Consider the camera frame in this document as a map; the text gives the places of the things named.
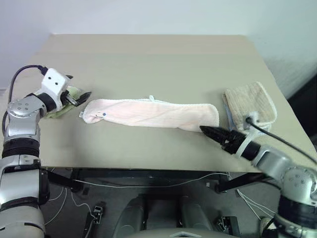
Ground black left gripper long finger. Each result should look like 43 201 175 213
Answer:
73 91 93 107

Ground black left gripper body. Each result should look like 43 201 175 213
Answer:
60 90 78 106

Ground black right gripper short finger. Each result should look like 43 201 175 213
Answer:
209 135 230 150

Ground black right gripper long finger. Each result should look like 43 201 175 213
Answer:
199 125 232 141

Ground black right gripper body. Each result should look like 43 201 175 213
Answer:
222 129 247 155

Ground pink towel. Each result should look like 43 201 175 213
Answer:
79 95 220 133

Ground green towel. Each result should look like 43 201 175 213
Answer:
46 85 84 120

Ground beige ribbed towel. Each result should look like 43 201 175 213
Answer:
224 81 278 132

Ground thin blue cloth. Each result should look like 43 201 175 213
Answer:
223 98 235 130

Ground dark rounded shape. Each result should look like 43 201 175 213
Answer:
178 195 214 233
115 193 147 238

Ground dark cabinet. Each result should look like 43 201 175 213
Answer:
286 71 317 151

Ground beige object on floor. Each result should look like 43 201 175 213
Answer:
258 216 276 234

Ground grey robot body front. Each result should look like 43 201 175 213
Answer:
126 227 240 238

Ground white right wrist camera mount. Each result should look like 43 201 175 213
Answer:
235 112 264 160

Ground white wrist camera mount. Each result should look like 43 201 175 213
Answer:
41 68 71 112
235 112 264 160

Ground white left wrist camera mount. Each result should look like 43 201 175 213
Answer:
41 68 71 112

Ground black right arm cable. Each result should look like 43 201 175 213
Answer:
245 117 317 166

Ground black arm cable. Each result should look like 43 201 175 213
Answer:
1 64 49 134
245 117 317 166

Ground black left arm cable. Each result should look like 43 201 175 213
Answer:
1 64 49 134

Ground bundled white floor cables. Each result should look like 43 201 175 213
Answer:
234 188 277 222

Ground black table frame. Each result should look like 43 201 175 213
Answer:
39 166 272 194

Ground black floor bracket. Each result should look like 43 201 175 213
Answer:
213 215 241 237
83 205 105 238

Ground long white floor cable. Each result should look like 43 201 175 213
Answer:
74 173 232 189

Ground looped white floor cable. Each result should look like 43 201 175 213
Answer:
44 185 96 225

